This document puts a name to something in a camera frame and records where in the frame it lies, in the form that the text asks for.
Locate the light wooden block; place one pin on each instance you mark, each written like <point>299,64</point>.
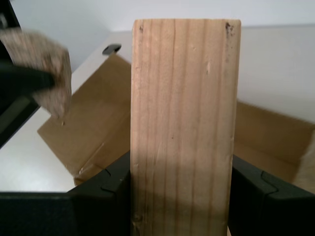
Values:
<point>184,123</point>

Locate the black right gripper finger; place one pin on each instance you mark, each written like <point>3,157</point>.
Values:
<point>270,211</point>
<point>98,211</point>

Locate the speckled pinkish rock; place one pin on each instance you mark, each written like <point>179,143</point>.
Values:
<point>34,49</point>

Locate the brown cardboard box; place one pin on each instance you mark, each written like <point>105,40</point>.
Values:
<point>98,110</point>

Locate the black oval table grommet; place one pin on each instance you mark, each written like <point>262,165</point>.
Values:
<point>112,49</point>

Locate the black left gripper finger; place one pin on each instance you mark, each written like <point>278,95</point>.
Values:
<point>27,81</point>

